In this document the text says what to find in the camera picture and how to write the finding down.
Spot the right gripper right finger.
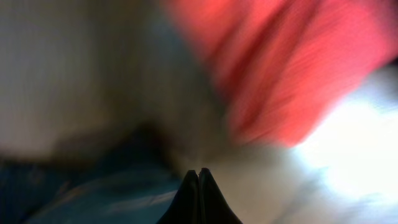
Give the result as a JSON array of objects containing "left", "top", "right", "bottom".
[{"left": 199, "top": 168, "right": 242, "bottom": 224}]

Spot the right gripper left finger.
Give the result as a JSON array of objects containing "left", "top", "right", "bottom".
[{"left": 157, "top": 170, "right": 199, "bottom": 224}]

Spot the black garment at table edge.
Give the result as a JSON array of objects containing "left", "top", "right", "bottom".
[{"left": 1, "top": 124, "right": 181, "bottom": 223}]

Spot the red garment at table edge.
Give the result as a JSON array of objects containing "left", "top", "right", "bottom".
[{"left": 163, "top": 0, "right": 397, "bottom": 146}]

